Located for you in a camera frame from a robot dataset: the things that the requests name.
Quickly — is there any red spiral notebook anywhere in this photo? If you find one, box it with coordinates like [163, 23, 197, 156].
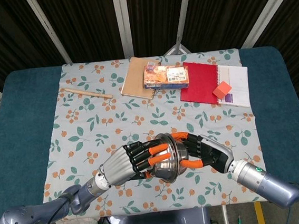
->
[177, 59, 223, 108]

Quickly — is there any orange blue food box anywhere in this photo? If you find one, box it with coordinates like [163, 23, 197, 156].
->
[141, 57, 191, 93]

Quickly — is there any light wooden stick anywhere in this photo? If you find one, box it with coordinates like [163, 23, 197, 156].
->
[61, 83, 114, 103]

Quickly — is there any floral tablecloth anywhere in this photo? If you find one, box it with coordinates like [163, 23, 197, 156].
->
[30, 45, 270, 223]

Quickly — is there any white printed paper booklet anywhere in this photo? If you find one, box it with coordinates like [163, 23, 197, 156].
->
[215, 62, 252, 111]

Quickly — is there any teal table cover cloth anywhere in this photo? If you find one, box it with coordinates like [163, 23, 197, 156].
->
[0, 42, 299, 224]

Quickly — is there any orange cube block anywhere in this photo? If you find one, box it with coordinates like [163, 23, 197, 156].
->
[211, 80, 233, 99]

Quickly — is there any brown kraft spiral notebook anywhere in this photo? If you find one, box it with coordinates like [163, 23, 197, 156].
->
[117, 54, 165, 102]

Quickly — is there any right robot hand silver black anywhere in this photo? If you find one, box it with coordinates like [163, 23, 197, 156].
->
[171, 126, 235, 179]

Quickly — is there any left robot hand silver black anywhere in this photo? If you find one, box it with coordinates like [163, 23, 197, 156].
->
[97, 138, 174, 188]

